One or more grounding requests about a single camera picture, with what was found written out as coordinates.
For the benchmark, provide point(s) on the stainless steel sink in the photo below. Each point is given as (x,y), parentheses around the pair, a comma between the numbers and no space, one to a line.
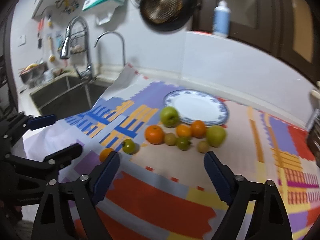
(68,96)

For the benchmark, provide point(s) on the yellow-green apple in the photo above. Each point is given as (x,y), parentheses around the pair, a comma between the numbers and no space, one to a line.
(215,136)

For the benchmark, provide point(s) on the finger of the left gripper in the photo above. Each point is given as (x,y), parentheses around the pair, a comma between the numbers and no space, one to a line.
(50,164)
(33,123)

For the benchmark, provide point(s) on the blue white soap dispenser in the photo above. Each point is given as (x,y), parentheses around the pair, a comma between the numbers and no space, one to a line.
(221,19)

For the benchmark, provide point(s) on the wire sponge basket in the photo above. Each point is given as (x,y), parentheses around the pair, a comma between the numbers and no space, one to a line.
(78,44)

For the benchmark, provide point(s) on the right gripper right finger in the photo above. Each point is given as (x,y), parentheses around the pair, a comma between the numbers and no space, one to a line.
(269,219)

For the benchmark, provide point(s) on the metal hanging colander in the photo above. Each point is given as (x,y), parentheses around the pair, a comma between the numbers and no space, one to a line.
(160,11)

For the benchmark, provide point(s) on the green apple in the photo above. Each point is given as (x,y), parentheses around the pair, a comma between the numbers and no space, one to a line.
(169,117)

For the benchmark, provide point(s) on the small orange kumquat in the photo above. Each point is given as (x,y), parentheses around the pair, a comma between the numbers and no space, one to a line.
(104,154)

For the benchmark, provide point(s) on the medium orange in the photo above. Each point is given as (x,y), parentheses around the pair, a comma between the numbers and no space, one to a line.
(198,129)

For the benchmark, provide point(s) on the small orange mandarin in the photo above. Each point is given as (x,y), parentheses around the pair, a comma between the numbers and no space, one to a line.
(183,130)

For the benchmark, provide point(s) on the yellowish small fruit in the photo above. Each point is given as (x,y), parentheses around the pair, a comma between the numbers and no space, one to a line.
(203,147)

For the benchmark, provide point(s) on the thin gooseneck faucet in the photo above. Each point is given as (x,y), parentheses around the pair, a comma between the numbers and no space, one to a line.
(110,47)

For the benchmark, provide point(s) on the small green tomato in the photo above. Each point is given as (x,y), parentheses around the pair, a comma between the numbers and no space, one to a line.
(128,146)

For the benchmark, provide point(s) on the colourful patterned table mat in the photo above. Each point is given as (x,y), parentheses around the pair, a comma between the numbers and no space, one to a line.
(162,192)

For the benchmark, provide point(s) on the blue white porcelain plate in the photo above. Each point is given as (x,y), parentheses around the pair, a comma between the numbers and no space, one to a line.
(195,105)

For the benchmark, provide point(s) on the brown-green small fruit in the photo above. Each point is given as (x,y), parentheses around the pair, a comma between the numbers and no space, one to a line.
(170,139)

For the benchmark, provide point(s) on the dark wooden window frame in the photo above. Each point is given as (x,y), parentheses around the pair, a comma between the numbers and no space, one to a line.
(285,29)

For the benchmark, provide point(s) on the black hanging frying pan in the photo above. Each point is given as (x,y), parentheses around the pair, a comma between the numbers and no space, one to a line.
(179,21)

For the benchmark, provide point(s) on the large orange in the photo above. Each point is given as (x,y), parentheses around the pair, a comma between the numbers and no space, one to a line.
(154,134)

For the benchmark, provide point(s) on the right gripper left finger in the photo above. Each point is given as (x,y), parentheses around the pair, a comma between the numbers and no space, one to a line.
(53,218)

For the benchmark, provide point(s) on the chrome pull-down faucet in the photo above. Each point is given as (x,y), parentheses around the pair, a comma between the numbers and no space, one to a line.
(65,53)

